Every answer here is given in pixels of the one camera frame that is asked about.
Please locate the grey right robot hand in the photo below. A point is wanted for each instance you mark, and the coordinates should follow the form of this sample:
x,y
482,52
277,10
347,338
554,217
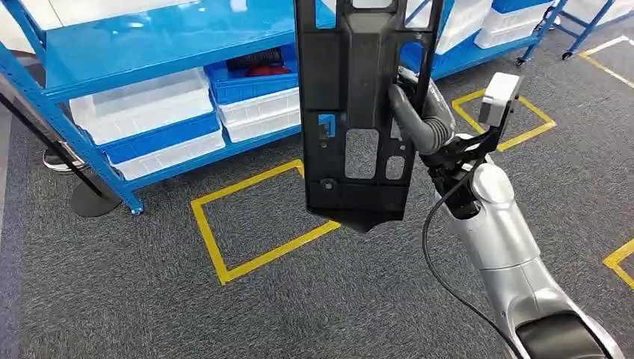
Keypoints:
x,y
421,129

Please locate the black plastic panel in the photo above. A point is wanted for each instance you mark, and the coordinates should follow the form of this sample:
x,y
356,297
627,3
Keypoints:
x,y
351,64

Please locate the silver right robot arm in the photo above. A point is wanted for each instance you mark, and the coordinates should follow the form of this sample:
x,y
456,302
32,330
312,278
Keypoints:
x,y
500,233

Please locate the yellow floor tape square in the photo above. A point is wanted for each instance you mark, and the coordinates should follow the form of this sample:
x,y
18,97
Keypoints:
x,y
535,131
208,233

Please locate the red part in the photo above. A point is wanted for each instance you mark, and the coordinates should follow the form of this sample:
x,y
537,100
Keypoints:
x,y
267,71

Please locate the person's shoe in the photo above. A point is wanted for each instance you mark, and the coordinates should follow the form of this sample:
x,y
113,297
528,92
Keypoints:
x,y
62,162

